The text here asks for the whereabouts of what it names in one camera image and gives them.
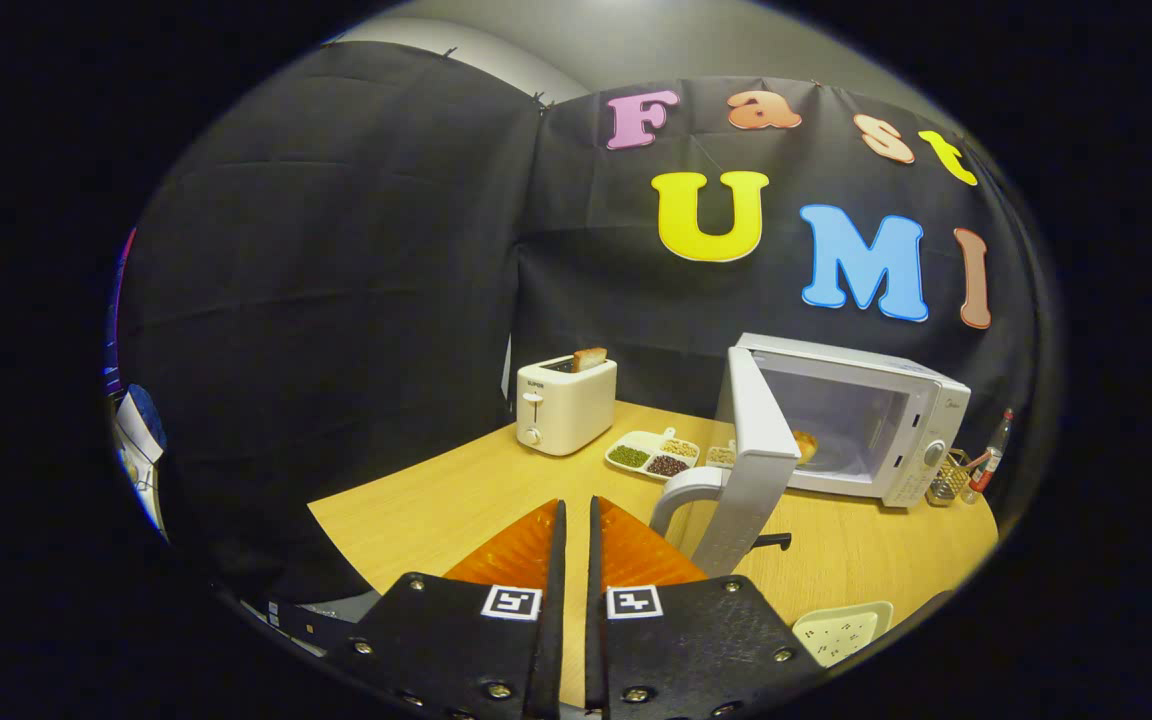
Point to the golden bread bun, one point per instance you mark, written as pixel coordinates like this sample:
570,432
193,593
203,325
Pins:
804,447

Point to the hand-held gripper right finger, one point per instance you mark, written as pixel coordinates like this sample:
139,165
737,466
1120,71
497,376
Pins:
596,640

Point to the cream toaster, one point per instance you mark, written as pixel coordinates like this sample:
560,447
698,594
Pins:
566,410

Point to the pale square patterned plate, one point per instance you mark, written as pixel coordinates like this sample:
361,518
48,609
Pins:
841,632

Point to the white divided tray of beans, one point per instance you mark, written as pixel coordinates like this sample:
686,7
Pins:
651,455

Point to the pink striped straw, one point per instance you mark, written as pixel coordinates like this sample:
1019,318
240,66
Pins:
979,460

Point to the white and blue device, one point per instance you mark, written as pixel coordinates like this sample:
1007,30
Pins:
136,450

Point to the toast slice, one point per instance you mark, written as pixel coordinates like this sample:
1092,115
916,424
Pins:
589,359

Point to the white microwave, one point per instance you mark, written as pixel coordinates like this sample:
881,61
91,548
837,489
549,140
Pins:
761,450

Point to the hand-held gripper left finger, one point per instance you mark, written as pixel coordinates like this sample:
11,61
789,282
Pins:
554,620

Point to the clear bottle with red label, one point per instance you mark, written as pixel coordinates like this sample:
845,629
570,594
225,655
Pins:
998,435

